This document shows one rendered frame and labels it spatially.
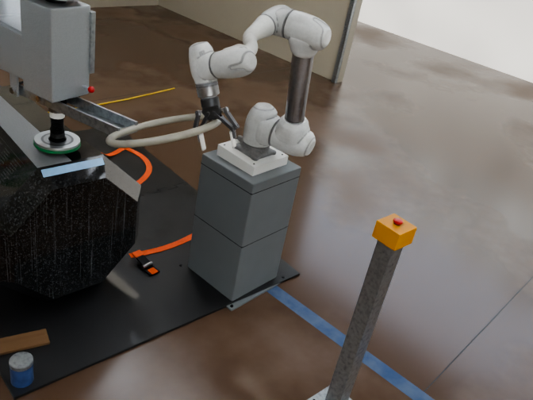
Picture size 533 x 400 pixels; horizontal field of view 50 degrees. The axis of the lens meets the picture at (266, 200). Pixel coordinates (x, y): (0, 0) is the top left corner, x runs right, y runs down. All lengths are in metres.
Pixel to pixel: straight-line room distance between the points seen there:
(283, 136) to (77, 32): 1.08
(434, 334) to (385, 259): 1.34
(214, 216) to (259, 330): 0.68
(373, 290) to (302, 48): 1.11
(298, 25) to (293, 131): 0.56
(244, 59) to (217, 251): 1.45
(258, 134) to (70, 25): 1.04
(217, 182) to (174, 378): 1.04
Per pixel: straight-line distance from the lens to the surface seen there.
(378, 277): 2.40
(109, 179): 2.95
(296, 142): 2.90
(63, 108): 2.78
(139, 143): 2.22
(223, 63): 2.17
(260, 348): 3.14
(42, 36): 2.69
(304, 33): 2.59
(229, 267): 3.25
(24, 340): 3.08
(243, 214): 3.03
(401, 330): 3.54
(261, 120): 2.97
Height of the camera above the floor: 2.19
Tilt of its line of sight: 30 degrees down
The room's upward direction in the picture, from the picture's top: 11 degrees clockwise
